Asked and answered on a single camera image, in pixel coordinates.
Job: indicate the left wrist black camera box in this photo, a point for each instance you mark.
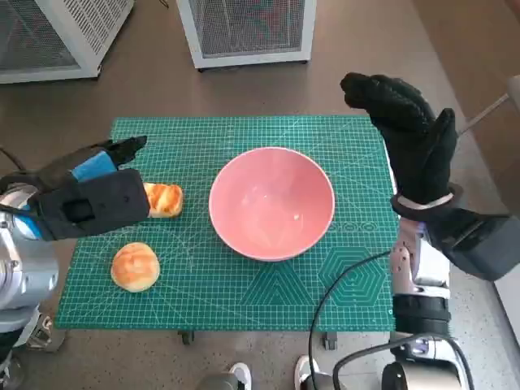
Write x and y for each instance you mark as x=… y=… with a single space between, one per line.
x=101 y=203

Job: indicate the pale stool with metal leg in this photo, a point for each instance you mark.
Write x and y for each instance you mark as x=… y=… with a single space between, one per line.
x=515 y=89

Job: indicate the white mesh cabinet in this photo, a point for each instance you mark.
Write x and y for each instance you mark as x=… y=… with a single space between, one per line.
x=243 y=28
x=40 y=40

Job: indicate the person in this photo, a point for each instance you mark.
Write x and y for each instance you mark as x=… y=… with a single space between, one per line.
x=40 y=331

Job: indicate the green cutting mat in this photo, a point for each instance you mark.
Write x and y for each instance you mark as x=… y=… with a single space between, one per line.
x=243 y=292

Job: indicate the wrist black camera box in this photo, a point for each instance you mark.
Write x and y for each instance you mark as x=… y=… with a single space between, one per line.
x=479 y=248
x=101 y=203

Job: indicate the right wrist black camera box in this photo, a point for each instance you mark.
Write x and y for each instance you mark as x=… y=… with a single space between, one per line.
x=479 y=248

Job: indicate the right robot hand black glove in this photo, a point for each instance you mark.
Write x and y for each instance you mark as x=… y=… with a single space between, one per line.
x=414 y=154

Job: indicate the black table caster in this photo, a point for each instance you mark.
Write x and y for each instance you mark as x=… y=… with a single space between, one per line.
x=187 y=338
x=330 y=341

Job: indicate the round toy bread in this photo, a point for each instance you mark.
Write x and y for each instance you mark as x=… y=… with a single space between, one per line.
x=135 y=266

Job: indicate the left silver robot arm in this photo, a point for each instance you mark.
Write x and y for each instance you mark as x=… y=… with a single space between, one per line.
x=24 y=268

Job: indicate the white shoe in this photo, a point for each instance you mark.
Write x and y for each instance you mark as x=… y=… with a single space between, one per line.
x=304 y=371
x=240 y=375

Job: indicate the pale grey box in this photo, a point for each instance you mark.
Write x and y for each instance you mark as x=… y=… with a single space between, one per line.
x=512 y=317

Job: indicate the left robot hand blue tape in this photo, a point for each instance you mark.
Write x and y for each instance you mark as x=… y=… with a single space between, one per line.
x=61 y=170

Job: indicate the long toy bread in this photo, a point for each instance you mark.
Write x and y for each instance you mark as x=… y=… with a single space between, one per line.
x=166 y=201

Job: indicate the pink bowl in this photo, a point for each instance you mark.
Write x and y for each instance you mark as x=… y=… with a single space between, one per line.
x=272 y=203

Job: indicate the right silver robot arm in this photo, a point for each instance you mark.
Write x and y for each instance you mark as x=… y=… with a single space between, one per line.
x=422 y=276

